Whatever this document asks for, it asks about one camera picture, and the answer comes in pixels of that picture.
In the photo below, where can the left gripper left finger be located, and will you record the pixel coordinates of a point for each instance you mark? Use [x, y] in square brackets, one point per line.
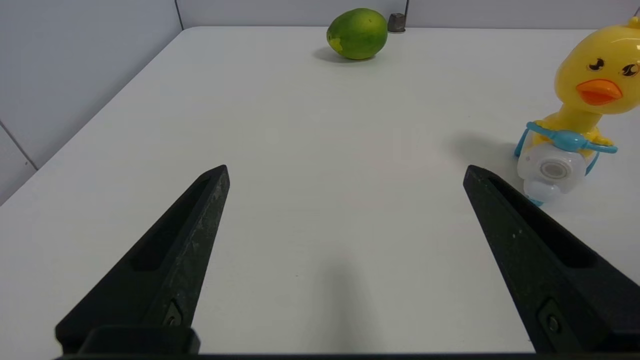
[165, 270]

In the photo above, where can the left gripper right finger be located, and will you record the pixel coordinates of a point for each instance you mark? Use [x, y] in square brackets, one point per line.
[545, 270]

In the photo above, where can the yellow duck toy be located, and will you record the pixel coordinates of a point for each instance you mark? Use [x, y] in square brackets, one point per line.
[600, 60]

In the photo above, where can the small grey metal stopper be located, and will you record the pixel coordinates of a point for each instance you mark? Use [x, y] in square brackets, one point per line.
[396, 23]

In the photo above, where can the green mango fruit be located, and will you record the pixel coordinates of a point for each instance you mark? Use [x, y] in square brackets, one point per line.
[357, 34]

